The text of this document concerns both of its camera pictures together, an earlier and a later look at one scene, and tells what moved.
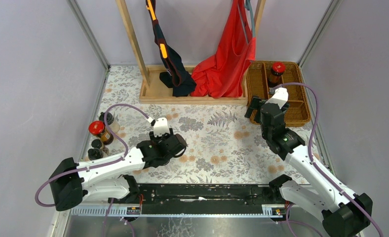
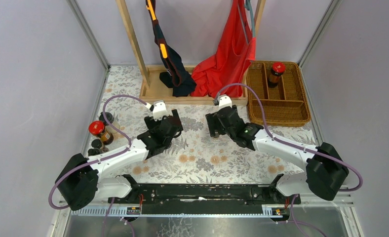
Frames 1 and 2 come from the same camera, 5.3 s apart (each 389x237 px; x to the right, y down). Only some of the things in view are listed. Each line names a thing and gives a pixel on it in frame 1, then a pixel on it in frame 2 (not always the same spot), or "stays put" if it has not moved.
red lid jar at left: [97, 128] stays put
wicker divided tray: [257, 77] stays put
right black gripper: [268, 109] → [220, 117]
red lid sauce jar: [275, 78] stays put
